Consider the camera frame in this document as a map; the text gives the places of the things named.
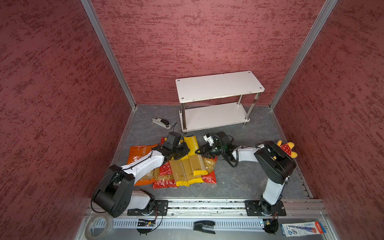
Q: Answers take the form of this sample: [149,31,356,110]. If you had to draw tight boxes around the black stapler front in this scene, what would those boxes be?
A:
[193,220,216,235]

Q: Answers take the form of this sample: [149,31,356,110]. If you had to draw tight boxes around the red pasta bag right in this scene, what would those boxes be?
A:
[202,158,217,184]

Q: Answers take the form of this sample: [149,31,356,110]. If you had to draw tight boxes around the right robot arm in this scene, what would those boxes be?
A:
[195,132,298,216]

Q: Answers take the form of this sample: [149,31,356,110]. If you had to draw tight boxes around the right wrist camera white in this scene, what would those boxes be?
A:
[203,134,215,146]

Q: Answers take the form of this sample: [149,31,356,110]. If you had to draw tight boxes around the aluminium front rail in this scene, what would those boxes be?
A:
[76,199,340,240]

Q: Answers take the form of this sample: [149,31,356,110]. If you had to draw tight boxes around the white blue toothpaste box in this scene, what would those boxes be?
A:
[281,221,327,237]

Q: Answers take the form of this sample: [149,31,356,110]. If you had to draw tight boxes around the white two-tier shelf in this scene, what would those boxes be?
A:
[176,71,265,133]

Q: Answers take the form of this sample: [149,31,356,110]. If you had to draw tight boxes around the red pasta bag left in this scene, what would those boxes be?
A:
[152,137,180,190]

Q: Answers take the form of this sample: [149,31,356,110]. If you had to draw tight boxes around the yellow plush toy red dress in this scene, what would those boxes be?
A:
[277,140,298,159]

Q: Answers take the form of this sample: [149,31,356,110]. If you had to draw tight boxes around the yellow spaghetti pack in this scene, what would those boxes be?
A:
[184,136,208,177]
[182,158,204,185]
[169,160,190,187]

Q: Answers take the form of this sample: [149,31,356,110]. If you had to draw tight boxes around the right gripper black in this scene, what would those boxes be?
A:
[194,143,225,159]

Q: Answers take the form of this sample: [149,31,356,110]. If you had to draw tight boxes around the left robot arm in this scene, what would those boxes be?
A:
[92,141,190,218]

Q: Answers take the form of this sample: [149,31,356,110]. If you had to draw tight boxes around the left corner aluminium post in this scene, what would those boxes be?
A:
[81,0,137,111]

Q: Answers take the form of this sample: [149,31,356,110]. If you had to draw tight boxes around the clear tape roll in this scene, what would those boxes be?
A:
[85,214,114,240]

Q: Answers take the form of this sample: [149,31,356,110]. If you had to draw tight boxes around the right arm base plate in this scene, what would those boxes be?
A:
[244,200,287,217]

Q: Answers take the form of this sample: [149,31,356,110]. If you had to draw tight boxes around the white black stapler on floor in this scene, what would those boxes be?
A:
[152,117,171,129]

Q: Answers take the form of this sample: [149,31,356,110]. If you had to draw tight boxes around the right corner aluminium post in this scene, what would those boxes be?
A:
[269,0,338,112]

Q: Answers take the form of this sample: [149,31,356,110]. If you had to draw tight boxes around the orange pasta bag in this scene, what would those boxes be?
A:
[127,144,158,186]

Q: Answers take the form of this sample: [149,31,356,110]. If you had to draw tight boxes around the corner aluminium post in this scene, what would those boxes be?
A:
[81,0,137,111]
[269,0,338,112]

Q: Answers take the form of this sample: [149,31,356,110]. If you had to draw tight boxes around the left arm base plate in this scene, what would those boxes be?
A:
[127,200,169,217]

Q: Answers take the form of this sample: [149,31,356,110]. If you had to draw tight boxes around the red pasta bag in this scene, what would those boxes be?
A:
[202,158,217,184]
[152,137,180,190]

